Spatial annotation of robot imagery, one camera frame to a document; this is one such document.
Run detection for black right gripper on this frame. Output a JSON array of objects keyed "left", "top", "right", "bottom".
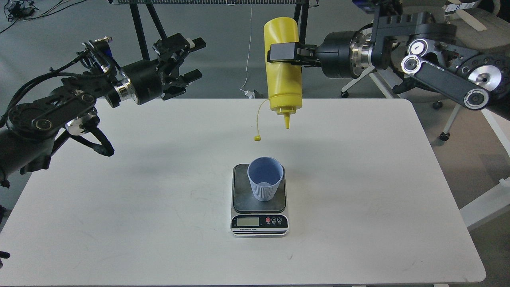
[{"left": 267, "top": 31, "right": 365, "bottom": 79}]

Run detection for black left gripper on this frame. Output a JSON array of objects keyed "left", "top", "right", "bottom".
[{"left": 108, "top": 34, "right": 206, "bottom": 108}]

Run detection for yellow squeeze bottle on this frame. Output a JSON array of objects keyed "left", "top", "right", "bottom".
[{"left": 263, "top": 18, "right": 302, "bottom": 129}]

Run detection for blue plastic cup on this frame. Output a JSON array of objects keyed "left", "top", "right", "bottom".
[{"left": 247, "top": 157, "right": 284, "bottom": 202}]

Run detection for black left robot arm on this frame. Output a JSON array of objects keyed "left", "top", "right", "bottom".
[{"left": 1, "top": 34, "right": 206, "bottom": 187}]

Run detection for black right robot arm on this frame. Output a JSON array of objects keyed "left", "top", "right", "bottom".
[{"left": 264, "top": 0, "right": 510, "bottom": 122}]

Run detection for digital kitchen scale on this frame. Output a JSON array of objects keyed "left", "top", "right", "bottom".
[{"left": 231, "top": 163, "right": 290, "bottom": 238}]

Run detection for black-legged background table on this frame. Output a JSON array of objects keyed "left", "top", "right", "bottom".
[{"left": 107, "top": 0, "right": 319, "bottom": 95}]

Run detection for white side table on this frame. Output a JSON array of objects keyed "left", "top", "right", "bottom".
[{"left": 460, "top": 109, "right": 510, "bottom": 231}]

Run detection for white hanging cable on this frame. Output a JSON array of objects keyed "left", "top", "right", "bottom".
[{"left": 239, "top": 3, "right": 255, "bottom": 98}]

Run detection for black cables on floor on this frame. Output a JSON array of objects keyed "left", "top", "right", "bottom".
[{"left": 0, "top": 0, "right": 89, "bottom": 35}]

